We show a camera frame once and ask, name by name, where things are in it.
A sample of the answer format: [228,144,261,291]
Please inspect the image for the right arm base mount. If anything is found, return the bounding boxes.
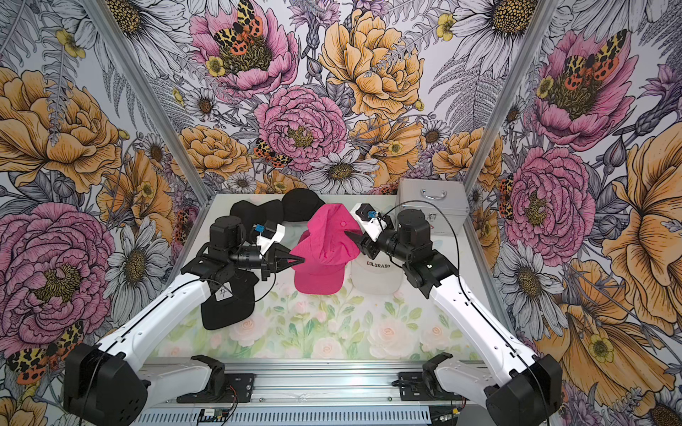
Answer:
[391,353,466,402]

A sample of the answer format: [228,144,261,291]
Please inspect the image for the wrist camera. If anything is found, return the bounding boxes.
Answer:
[252,221,285,255]
[351,202,388,241]

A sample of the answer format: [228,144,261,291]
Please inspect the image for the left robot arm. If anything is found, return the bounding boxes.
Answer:
[62,216,305,425]

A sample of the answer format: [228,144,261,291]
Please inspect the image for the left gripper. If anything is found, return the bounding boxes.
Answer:
[229,242,305,280]

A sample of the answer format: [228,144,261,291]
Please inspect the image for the black cap back centre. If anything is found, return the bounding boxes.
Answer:
[281,188,325,223]

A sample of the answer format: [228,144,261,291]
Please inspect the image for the pink cap back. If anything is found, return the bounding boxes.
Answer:
[291,203,360,273]

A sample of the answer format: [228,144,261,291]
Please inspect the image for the pink cap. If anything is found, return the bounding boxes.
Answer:
[291,203,360,273]
[294,264,346,296]

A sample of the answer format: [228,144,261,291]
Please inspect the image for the floral table mat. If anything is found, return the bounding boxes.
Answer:
[152,282,481,361]

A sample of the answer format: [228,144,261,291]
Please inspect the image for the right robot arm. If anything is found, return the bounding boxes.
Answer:
[348,203,562,425]

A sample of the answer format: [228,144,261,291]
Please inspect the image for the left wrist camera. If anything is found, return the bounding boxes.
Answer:
[252,221,285,255]

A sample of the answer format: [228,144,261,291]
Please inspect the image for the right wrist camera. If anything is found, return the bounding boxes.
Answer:
[351,202,388,241]

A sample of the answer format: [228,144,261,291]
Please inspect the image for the white Colorado cap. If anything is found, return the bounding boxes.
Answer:
[350,252,404,296]

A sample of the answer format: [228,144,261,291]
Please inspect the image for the pink cap front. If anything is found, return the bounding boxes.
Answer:
[294,264,346,296]

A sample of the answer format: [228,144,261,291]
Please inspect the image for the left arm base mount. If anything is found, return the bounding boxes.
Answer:
[176,355,256,404]

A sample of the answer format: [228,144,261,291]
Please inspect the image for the black cap back left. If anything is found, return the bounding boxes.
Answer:
[230,200,284,231]

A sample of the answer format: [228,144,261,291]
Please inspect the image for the black cap with white logo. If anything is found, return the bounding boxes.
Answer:
[201,270,259,330]

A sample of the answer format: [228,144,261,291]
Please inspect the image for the silver first aid case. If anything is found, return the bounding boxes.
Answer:
[397,179,470,235]

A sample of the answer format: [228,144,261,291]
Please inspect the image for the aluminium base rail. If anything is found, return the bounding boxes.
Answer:
[130,360,486,425]

